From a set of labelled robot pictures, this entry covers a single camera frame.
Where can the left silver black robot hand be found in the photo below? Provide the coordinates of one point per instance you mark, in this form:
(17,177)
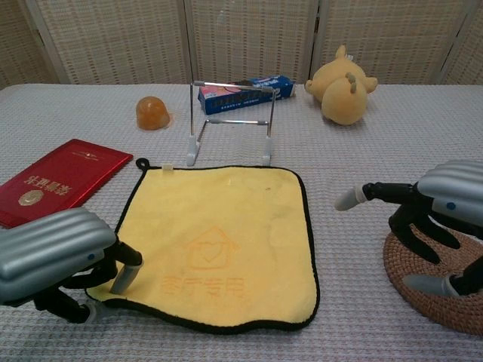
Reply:
(53,245)

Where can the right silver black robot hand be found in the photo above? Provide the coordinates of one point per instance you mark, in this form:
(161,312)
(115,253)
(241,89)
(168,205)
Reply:
(453,184)

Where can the yellow towel with black trim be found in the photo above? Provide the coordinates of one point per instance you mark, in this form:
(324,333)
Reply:
(226,211)

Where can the red certificate booklet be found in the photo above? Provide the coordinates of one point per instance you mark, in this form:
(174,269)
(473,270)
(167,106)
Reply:
(64,181)

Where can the white woven tablecloth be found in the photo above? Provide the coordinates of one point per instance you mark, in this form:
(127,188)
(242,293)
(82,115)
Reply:
(354,151)

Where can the brown woven rattan coaster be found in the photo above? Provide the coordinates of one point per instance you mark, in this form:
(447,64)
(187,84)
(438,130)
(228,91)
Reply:
(422,309)

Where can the yellow plush toy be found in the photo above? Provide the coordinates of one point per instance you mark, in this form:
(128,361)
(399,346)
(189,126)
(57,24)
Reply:
(343,100)

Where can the orange translucent soap lump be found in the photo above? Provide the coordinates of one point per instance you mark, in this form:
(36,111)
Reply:
(151,113)

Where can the beige woven folding screen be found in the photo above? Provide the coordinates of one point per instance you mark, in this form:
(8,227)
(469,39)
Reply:
(120,41)

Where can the blue toothpaste box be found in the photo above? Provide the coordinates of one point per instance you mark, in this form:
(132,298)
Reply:
(241,100)

